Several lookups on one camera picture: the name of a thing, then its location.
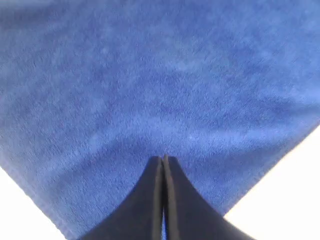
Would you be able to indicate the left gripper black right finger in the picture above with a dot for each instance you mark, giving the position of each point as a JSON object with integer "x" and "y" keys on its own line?
{"x": 187, "y": 215}

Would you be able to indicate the blue microfiber towel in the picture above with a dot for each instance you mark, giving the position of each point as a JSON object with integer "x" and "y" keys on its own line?
{"x": 90, "y": 89}

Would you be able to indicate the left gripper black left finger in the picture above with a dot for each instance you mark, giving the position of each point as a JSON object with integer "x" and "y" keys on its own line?
{"x": 140, "y": 215}

